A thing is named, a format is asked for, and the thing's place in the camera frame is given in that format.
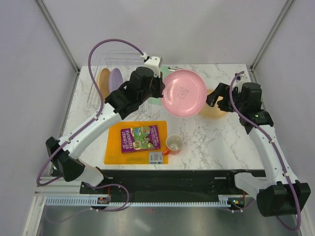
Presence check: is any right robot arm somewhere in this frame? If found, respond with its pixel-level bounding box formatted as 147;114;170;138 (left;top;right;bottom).
206;82;311;217

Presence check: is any orange-yellow plate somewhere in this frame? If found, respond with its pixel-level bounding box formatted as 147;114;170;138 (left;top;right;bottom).
199;104;227;119

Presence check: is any orange cutting mat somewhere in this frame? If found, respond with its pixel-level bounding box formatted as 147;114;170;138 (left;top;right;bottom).
104;120;168;165

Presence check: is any green clipboard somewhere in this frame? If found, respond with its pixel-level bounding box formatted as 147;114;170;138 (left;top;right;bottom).
148;65;183;106

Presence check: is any pink plate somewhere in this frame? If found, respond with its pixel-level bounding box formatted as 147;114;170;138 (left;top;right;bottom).
161;69;208;118

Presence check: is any tan plate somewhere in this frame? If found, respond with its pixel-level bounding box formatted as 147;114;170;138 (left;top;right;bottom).
96;68;110;99

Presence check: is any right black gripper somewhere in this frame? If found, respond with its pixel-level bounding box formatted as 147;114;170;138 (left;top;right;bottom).
202;82;246;114

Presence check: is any small grey card box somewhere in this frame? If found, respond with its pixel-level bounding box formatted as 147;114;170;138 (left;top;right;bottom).
149;151;163;164

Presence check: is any white slotted cable duct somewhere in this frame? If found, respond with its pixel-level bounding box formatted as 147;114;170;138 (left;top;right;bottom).
45;194;255;207

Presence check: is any clear wire dish rack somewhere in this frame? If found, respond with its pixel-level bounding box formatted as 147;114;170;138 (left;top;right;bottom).
87;50;144;109

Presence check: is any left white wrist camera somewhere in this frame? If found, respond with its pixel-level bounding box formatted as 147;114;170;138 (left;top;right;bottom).
144;55;163;77

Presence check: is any purple plate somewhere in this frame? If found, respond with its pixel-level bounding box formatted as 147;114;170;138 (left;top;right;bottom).
108;68;124;93

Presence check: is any purple treehouse book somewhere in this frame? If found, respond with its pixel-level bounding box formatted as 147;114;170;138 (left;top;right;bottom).
121;125;161;154

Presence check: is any orange mug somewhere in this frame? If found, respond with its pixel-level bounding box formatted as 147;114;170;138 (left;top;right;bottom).
162;134;184;156

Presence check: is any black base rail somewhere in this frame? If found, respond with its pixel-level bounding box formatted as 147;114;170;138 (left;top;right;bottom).
80;169;268;204

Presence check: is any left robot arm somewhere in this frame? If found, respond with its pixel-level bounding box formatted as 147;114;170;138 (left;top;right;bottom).
45;65;165;193

